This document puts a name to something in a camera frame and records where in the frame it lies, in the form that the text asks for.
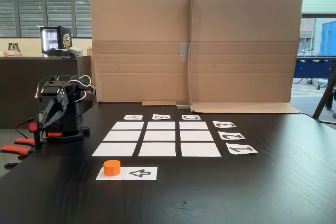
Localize round orange token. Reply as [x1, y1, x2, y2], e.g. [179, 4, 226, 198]
[103, 159, 122, 177]

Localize white paper grid square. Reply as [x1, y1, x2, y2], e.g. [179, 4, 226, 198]
[102, 130, 142, 142]
[138, 142, 176, 157]
[146, 121, 176, 130]
[180, 130, 215, 142]
[181, 142, 222, 157]
[111, 121, 145, 131]
[91, 142, 138, 157]
[179, 121, 209, 130]
[143, 130, 176, 142]

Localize black red bar clamp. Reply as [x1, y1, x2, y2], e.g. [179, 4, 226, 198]
[28, 121, 65, 149]

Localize small black device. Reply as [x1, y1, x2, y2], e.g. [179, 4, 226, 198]
[60, 49, 77, 58]

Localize black mini fridge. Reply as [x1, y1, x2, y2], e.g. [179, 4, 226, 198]
[39, 26, 72, 57]

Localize bottle carrier pack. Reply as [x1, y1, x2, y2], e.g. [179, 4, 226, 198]
[3, 42, 24, 57]

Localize brown cardboard screen panel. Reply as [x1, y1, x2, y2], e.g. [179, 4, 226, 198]
[90, 0, 192, 106]
[188, 0, 304, 114]

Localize paper sheet letter B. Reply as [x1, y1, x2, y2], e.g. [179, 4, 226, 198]
[152, 113, 171, 121]

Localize white arrow paper sheet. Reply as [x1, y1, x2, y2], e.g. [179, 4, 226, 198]
[96, 166, 158, 181]

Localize clear tape piece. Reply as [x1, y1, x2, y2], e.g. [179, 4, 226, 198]
[162, 200, 208, 219]

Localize paper sheet number 3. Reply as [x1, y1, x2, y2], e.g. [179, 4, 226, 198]
[212, 121, 237, 129]

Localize paper sheet number 2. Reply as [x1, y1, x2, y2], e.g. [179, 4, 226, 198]
[218, 131, 246, 141]

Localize paper sheet number 1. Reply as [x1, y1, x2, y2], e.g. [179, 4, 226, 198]
[225, 142, 258, 155]

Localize black tripod leg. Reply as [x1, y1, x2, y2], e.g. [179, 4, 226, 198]
[312, 62, 336, 122]

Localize blue container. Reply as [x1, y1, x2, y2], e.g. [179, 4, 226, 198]
[321, 20, 336, 56]

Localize black power cable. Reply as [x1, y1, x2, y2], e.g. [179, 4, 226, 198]
[15, 115, 40, 141]

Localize orange handled spring clamp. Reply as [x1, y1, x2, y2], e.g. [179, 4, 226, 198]
[0, 137, 36, 159]

